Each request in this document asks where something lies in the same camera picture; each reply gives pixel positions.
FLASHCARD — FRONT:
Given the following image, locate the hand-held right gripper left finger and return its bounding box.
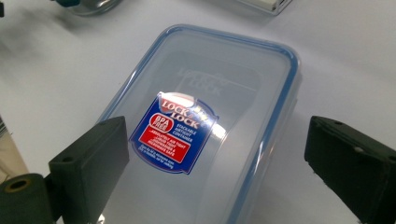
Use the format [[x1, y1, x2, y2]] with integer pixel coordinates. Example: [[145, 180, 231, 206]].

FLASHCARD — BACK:
[[48, 116, 130, 224]]

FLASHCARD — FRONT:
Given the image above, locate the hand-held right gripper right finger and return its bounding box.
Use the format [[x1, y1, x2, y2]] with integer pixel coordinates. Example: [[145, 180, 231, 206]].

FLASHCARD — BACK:
[[304, 115, 396, 224]]

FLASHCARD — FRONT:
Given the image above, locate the white wire rack with panel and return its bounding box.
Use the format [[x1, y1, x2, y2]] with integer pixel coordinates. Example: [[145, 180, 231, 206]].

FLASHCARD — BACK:
[[214, 0, 293, 16]]

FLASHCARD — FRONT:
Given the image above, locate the blue round plastic lid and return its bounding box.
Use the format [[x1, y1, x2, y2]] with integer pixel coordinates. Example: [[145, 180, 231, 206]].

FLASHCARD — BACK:
[[51, 0, 123, 17]]

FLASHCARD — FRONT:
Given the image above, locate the clear rectangular container blue-rimmed lid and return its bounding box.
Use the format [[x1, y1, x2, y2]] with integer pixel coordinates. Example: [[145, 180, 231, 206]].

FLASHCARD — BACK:
[[96, 23, 303, 224]]

